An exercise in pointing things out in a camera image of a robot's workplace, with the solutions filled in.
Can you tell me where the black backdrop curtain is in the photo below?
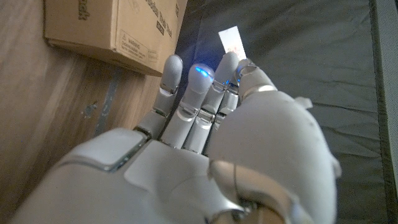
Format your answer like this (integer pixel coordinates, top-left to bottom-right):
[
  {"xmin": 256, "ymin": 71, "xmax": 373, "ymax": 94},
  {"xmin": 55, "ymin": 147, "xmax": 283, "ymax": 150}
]
[{"xmin": 172, "ymin": 0, "xmax": 398, "ymax": 224}]

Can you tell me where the white postage stamp sheet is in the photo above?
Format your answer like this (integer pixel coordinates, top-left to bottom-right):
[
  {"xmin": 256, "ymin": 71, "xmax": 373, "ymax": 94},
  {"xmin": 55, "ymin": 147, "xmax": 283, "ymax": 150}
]
[{"xmin": 218, "ymin": 26, "xmax": 247, "ymax": 62}]

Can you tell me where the brown cardboard box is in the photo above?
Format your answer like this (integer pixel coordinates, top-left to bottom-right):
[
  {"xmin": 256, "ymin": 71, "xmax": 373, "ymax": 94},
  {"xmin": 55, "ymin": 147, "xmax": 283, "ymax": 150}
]
[{"xmin": 42, "ymin": 0, "xmax": 189, "ymax": 78}]

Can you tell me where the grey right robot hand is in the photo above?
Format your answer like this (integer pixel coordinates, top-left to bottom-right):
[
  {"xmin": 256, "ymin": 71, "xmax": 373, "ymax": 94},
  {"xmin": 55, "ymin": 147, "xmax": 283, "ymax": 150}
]
[{"xmin": 9, "ymin": 51, "xmax": 343, "ymax": 224}]

